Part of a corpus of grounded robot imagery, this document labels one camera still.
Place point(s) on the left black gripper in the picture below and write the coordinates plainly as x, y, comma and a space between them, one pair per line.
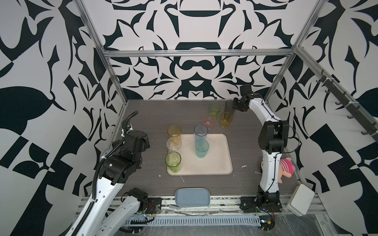
119, 150

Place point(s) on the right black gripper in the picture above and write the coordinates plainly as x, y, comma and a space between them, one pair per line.
235, 104

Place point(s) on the grey smoked plastic cup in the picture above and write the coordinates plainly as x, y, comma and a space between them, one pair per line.
228, 108

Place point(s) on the small green plastic cup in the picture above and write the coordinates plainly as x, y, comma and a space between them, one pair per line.
214, 109

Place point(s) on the tall green plastic cup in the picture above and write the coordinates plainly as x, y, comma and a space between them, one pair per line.
173, 161

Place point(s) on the blue clear plastic cup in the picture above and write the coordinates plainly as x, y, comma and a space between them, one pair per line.
200, 132

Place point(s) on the teal frosted plastic cup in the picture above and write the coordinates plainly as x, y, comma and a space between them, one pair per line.
201, 148

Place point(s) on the amber plastic cup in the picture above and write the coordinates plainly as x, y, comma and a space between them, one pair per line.
175, 132

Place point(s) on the beige plastic tray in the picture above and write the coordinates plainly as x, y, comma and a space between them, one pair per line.
217, 161

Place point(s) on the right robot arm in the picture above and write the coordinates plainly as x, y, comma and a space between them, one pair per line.
272, 141

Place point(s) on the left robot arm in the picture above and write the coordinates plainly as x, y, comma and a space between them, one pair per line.
110, 176

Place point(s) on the yellow plastic cup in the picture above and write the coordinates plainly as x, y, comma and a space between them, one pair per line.
225, 119

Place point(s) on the pink plastic cup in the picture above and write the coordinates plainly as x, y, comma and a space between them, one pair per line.
208, 120

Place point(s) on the blue grey oval dish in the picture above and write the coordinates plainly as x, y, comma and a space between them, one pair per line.
192, 197

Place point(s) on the cartoon face plush toy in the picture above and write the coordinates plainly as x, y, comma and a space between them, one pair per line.
286, 169

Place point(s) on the white rectangular box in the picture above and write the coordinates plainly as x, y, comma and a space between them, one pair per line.
300, 200

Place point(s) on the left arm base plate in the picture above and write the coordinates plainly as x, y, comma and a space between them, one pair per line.
151, 206

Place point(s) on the white slotted cable duct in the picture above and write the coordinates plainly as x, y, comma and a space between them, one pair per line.
200, 220

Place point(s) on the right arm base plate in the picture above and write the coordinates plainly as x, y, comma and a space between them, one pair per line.
250, 204

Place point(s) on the black wall hook rack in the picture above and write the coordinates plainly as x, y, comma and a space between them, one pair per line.
346, 101

